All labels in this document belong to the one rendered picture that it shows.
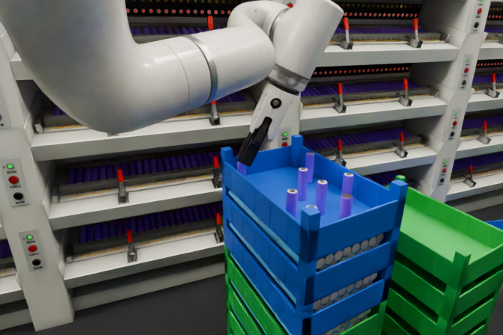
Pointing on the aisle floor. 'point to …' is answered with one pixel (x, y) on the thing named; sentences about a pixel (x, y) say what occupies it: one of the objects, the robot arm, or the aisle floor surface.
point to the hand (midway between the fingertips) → (248, 152)
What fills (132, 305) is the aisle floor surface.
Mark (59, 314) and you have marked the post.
